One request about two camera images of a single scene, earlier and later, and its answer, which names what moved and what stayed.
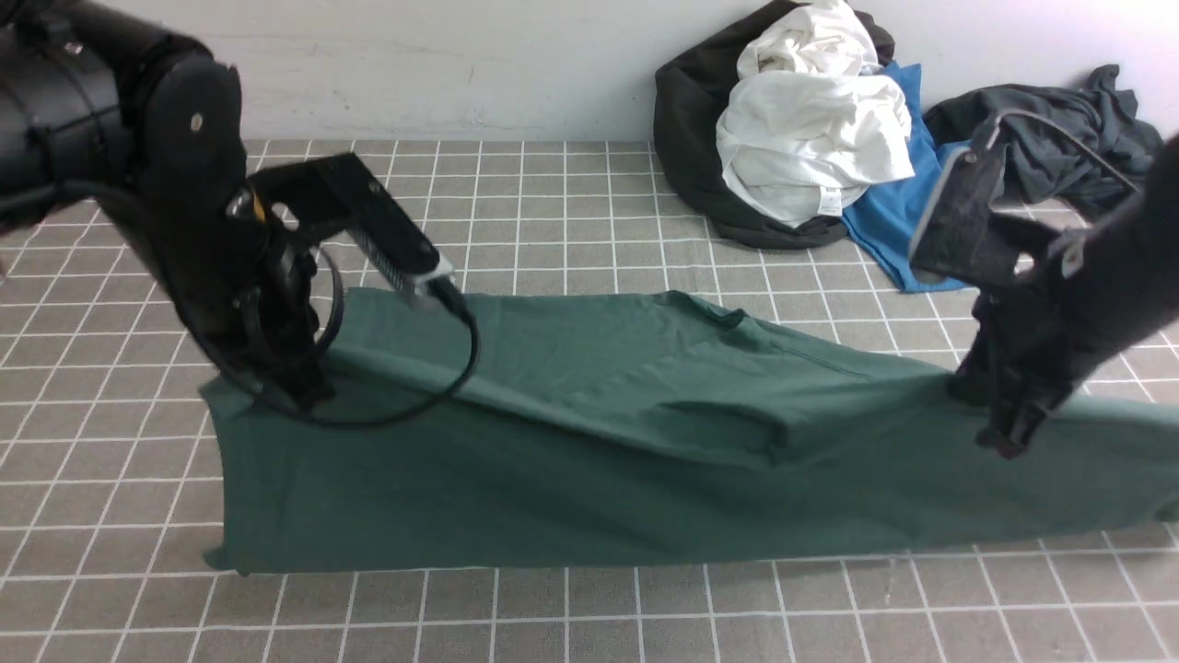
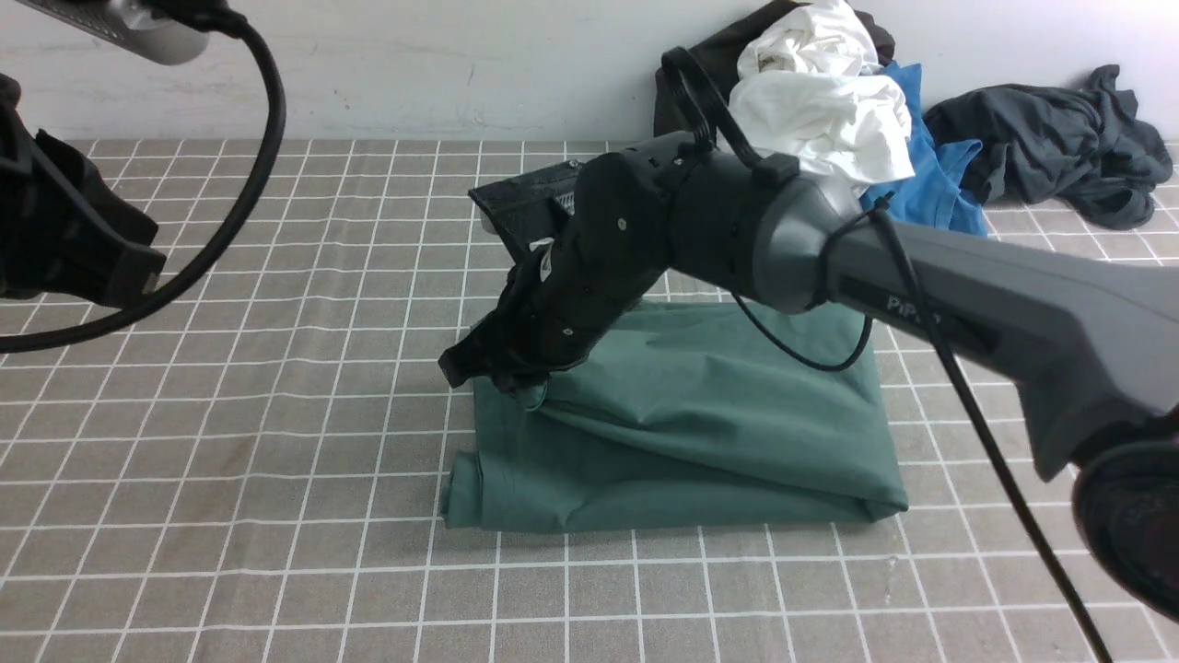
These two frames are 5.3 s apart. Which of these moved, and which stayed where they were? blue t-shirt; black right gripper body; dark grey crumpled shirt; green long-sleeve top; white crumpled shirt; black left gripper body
Moved: black right gripper body; black left gripper body; green long-sleeve top
Stayed: dark grey crumpled shirt; white crumpled shirt; blue t-shirt
